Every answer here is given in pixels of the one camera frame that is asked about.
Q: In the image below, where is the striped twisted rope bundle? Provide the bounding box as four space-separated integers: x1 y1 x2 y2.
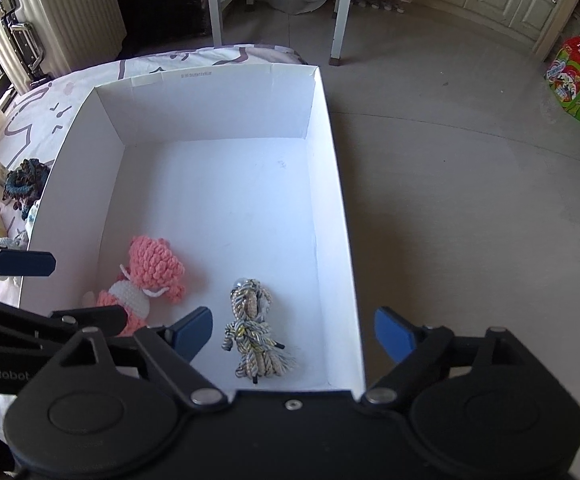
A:
220 276 298 386

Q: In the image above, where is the brown blue crochet flower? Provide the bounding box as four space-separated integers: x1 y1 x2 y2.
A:
2 158 50 220

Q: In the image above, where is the cartoon print bed sheet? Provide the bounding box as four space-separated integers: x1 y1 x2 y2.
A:
0 44 306 432

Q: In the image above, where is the white ribbed suitcase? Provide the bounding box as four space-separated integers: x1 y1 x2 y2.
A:
0 0 126 93

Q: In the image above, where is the pink white crochet doll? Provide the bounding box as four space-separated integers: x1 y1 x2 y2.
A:
82 235 185 337

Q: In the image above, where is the blue floral drawstring pouch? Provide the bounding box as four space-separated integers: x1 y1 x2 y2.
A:
24 200 40 238

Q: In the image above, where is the grey crochet owl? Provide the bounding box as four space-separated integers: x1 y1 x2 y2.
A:
0 230 28 250

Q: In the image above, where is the black bag on floor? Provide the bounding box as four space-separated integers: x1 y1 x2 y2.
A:
118 0 211 58

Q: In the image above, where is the white cardboard box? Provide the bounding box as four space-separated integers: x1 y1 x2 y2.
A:
19 64 365 394

